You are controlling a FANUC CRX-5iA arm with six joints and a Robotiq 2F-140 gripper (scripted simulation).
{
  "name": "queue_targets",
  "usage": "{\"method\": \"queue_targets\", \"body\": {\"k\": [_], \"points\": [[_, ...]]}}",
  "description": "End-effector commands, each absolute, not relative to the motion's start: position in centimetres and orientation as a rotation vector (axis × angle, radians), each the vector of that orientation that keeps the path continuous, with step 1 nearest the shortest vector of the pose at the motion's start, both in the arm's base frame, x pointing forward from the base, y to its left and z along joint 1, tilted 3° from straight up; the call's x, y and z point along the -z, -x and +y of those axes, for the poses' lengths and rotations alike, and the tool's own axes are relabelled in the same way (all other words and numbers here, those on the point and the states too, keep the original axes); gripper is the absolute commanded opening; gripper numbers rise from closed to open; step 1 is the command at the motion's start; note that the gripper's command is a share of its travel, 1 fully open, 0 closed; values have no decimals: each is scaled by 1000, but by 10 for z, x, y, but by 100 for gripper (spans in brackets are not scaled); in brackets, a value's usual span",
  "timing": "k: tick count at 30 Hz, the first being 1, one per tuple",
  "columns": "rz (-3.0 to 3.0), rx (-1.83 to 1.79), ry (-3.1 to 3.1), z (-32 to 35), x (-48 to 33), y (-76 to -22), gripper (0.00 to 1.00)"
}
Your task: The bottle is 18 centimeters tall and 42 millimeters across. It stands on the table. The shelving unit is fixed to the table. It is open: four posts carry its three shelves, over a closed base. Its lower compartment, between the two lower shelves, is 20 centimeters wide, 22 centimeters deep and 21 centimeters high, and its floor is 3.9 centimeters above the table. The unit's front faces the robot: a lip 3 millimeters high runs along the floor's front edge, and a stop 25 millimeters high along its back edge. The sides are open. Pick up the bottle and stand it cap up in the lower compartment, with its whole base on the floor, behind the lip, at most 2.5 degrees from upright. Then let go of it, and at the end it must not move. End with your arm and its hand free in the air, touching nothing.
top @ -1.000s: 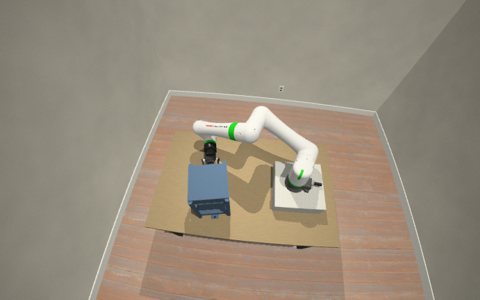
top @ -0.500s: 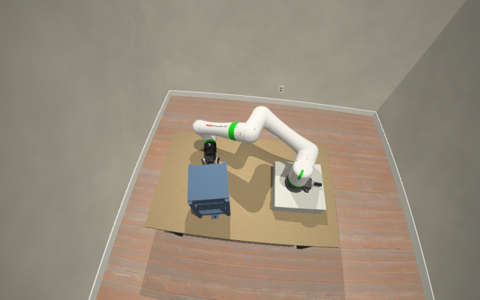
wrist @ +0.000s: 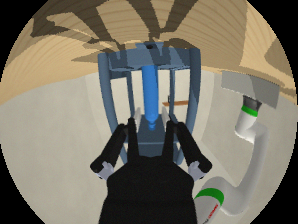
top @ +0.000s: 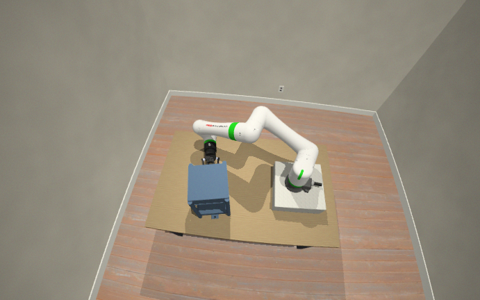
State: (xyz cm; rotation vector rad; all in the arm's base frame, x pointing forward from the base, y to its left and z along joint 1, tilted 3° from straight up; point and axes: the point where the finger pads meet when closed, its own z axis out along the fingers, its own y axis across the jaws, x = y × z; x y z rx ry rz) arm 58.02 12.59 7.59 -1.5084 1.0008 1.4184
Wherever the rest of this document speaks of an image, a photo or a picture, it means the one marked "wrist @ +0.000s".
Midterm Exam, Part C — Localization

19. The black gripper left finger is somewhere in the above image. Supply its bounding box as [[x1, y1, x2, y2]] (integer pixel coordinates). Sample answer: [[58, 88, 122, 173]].
[[90, 107, 142, 183]]

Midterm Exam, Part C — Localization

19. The blue shelving unit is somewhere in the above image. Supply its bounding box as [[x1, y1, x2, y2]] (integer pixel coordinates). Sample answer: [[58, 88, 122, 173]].
[[97, 42, 201, 157]]

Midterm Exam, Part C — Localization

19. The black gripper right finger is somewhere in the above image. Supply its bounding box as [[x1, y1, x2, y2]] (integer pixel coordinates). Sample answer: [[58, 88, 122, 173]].
[[157, 107, 212, 184]]

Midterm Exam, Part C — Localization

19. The blue bottle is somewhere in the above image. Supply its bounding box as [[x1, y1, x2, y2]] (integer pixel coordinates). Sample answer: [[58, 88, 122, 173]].
[[141, 65, 159, 130]]

